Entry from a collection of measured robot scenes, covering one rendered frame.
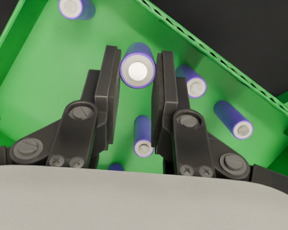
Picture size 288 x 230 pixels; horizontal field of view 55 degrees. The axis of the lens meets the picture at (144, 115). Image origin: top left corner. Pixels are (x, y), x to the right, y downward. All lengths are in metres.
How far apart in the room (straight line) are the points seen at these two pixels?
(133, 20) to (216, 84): 0.11
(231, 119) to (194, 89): 0.05
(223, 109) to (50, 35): 0.18
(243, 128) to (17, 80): 0.22
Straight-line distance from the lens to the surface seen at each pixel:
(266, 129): 0.33
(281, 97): 0.78
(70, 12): 0.22
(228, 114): 0.27
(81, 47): 0.29
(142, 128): 0.26
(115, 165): 0.31
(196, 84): 0.23
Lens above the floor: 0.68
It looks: 71 degrees down
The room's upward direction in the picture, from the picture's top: 176 degrees clockwise
